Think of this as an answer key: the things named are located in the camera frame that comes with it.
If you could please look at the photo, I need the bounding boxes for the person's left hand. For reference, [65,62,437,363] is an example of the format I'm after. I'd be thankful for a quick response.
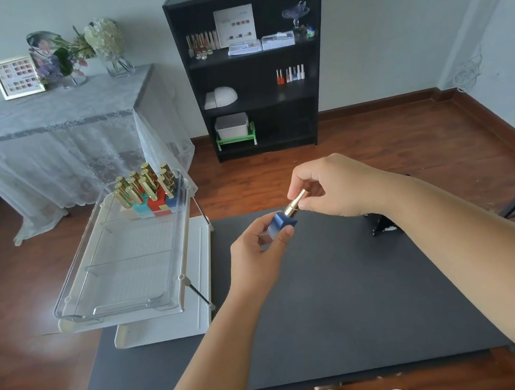
[221,211,304,300]

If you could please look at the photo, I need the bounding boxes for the person's right hand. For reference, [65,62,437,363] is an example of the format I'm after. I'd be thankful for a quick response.
[282,145,403,227]

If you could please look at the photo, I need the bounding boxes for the blue nail polish bottle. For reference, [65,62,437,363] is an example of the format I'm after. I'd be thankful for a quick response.
[260,188,318,245]

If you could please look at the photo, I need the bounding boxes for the person's right forearm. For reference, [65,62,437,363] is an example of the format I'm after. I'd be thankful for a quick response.
[377,155,515,390]

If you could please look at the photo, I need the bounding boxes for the person's left forearm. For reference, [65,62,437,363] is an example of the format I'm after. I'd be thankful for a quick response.
[126,280,284,390]

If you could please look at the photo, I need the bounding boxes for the black clip object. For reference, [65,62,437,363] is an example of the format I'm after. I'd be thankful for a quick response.
[369,209,403,238]

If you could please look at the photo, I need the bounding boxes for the white two-tier rack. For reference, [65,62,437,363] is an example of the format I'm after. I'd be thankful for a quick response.
[41,180,229,359]

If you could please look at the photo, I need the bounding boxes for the black table mat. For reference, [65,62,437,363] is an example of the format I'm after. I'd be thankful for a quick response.
[55,177,515,390]

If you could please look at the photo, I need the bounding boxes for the green plastic rack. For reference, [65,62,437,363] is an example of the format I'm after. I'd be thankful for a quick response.
[214,121,259,152]

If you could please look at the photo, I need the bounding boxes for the white storage box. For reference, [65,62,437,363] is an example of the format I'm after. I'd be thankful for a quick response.
[213,112,251,141]

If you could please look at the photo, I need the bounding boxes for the row of coloured polish bottles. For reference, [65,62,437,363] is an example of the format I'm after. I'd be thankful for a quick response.
[275,64,308,86]

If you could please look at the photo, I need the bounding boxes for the white nail lamp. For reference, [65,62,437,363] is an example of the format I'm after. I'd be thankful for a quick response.
[201,84,240,111]

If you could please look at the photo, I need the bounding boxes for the group of gold-capped polish bottles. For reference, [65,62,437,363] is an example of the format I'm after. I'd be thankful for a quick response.
[109,158,183,224]

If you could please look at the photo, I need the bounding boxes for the black bookshelf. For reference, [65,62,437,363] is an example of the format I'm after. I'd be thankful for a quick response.
[161,0,346,168]

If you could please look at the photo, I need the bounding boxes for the clear plastic organizer tray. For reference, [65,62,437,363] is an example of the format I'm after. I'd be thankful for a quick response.
[37,168,206,325]

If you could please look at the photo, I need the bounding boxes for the clear plastic box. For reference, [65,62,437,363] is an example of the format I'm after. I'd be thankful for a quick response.
[260,30,297,52]

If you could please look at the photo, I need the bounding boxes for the clear box of nail tips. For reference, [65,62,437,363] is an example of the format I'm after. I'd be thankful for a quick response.
[226,38,263,57]

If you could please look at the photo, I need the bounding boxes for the row of small polish bottles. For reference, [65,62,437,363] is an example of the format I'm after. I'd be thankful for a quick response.
[185,29,224,63]

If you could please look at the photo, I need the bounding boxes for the white display card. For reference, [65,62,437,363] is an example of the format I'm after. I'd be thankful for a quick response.
[212,3,258,47]

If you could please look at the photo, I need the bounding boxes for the table with lace tablecloth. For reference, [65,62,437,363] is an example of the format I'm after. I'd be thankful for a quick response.
[0,60,205,249]

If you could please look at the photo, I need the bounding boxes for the white flowers in glass vase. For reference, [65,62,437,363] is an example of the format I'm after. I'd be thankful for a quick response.
[82,13,137,82]

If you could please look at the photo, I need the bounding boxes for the purple flower arrangement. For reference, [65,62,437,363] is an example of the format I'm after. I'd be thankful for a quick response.
[25,24,100,94]

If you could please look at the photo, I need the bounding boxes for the framed nail sample chart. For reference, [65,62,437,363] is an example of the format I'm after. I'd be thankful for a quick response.
[0,53,47,102]

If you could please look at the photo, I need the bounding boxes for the glass pedestal dish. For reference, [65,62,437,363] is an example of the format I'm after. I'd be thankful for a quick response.
[280,0,316,44]

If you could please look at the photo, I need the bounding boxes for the white wall cable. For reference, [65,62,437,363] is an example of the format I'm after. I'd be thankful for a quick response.
[450,46,488,94]

